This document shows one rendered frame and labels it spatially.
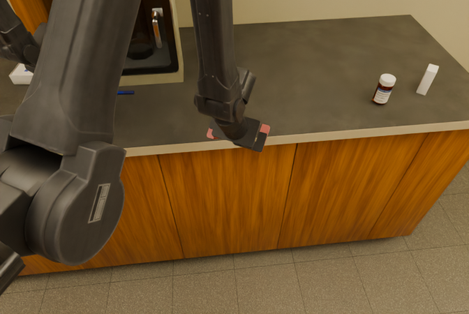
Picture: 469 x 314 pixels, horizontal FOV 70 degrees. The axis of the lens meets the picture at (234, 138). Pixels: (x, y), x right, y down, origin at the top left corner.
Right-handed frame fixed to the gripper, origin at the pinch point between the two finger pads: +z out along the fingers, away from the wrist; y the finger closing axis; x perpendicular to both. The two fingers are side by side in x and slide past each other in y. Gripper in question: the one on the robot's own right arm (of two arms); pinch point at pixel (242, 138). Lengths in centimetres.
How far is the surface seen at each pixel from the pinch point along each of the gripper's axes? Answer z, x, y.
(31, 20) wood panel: -15, -12, 62
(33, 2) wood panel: -16, -17, 64
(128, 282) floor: 82, 67, 51
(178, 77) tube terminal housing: 20.8, -19.1, 34.6
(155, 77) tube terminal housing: 18.4, -16.2, 41.5
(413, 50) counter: 49, -64, -42
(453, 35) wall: 85, -100, -64
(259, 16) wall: 48, -66, 23
